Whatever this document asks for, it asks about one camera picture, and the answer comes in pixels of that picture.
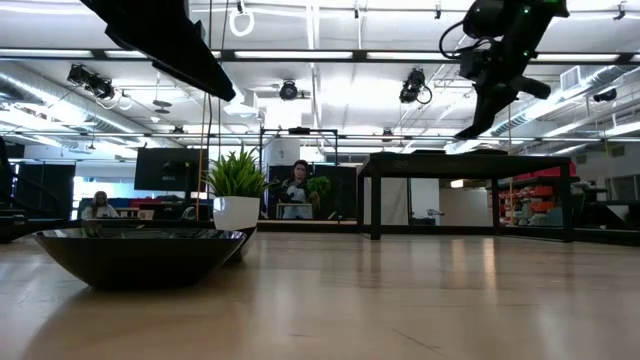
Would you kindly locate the person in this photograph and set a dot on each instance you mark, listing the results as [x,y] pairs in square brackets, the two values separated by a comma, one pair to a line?
[298,192]
[98,210]

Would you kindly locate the black background rig frame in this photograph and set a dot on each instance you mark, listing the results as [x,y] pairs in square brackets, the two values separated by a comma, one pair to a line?
[299,131]

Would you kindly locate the white cylindrical column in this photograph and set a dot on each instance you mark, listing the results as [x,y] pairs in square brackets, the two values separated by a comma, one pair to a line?
[282,152]

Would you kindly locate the black cabinet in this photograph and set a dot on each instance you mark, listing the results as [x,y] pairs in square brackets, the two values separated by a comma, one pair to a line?
[45,190]

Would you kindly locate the white panel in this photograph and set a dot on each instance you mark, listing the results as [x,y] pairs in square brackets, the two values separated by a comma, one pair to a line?
[395,200]

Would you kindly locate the black partition panel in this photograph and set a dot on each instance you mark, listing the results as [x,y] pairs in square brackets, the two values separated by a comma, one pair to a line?
[345,187]

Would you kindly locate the green plant in white pot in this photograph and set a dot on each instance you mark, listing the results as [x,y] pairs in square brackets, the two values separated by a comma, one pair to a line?
[236,212]

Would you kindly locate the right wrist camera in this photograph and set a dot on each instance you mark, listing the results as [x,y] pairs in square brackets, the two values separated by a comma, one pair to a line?
[475,64]

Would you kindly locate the black ceiling fixture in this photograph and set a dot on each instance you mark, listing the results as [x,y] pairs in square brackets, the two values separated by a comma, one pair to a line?
[606,95]

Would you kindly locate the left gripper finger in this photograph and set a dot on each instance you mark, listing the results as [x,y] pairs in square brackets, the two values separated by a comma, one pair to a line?
[170,45]

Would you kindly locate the black overhead camera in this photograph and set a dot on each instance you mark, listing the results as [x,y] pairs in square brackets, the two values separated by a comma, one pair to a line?
[288,91]

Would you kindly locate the black overhead frame beam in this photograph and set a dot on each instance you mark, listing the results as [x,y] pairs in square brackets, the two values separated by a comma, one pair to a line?
[360,55]

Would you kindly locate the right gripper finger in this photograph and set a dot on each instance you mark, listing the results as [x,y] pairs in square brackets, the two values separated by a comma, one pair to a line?
[482,117]

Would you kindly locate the black perforated metal shelf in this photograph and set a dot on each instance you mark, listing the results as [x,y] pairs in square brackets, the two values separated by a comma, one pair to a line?
[465,165]

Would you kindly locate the black computer monitor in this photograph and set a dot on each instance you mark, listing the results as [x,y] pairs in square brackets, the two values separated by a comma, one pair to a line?
[170,170]

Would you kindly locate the small green background plant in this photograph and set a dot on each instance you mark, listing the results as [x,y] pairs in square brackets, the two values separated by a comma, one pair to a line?
[320,186]

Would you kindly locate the shelving with red bins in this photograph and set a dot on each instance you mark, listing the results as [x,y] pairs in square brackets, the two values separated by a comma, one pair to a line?
[542,191]

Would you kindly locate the silver ventilation duct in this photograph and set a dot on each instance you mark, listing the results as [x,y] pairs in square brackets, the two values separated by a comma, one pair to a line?
[550,106]

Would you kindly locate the black ceiling camera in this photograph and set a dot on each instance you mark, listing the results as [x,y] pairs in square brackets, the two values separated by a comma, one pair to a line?
[92,82]
[412,86]

